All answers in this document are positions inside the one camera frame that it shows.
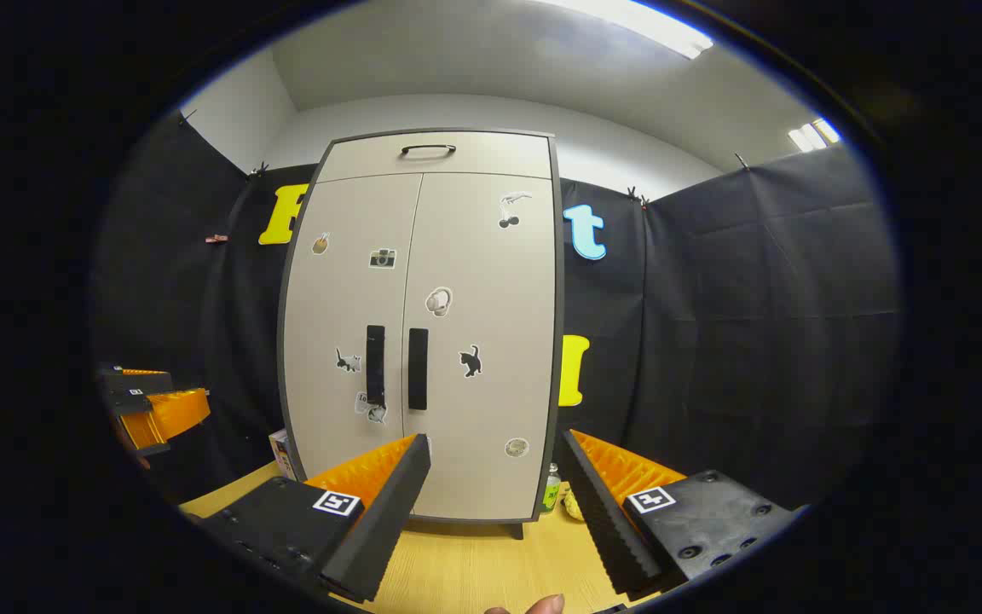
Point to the small ceiling light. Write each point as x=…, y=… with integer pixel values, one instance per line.
x=815, y=135

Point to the cabinet door with headphone sticker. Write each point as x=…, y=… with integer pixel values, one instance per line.
x=491, y=409

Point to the yellow ribbed toy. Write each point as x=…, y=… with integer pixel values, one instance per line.
x=574, y=507

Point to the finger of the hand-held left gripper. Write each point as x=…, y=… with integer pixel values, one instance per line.
x=137, y=380
x=176, y=414

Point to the green bottle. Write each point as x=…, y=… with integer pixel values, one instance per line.
x=551, y=495

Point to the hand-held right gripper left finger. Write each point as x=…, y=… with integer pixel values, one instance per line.
x=380, y=529

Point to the beige double-door shoe cabinet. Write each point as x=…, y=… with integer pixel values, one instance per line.
x=559, y=341

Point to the pink clip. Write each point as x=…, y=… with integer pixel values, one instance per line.
x=216, y=239

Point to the beige cabinet drawer front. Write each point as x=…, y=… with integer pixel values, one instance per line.
x=499, y=158

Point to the white book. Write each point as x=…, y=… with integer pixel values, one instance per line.
x=282, y=452

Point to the cabinet door with camera sticker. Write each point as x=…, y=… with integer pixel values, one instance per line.
x=329, y=307

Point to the long ceiling light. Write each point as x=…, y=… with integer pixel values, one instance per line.
x=653, y=26

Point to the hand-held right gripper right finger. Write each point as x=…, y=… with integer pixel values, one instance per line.
x=602, y=520

